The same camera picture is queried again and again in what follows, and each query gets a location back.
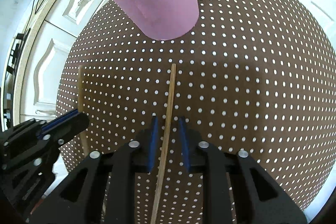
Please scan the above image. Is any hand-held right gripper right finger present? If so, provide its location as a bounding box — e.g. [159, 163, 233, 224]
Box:
[178, 116, 307, 224]

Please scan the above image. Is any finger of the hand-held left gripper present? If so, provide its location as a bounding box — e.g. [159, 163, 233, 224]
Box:
[0, 113, 90, 220]
[0, 109, 79, 156]

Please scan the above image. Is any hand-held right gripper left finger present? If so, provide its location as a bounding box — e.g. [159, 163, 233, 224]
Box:
[28, 116, 159, 224]

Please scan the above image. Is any wooden chopstick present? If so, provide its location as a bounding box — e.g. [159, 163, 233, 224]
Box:
[78, 65, 90, 157]
[150, 63, 177, 224]

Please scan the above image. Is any white cabinet door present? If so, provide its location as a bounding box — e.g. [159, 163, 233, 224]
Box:
[20, 20, 79, 119]
[45, 0, 111, 38]

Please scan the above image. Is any brown polka-dot tablecloth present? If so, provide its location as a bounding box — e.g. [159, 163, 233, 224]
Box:
[56, 0, 336, 224]

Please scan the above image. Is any white panelled door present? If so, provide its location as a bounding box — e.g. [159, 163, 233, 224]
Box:
[289, 0, 336, 56]

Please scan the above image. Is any silver cabinet handle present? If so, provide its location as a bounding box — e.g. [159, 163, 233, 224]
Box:
[35, 108, 58, 116]

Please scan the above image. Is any black cable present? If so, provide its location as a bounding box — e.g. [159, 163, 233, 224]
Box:
[31, 0, 45, 16]

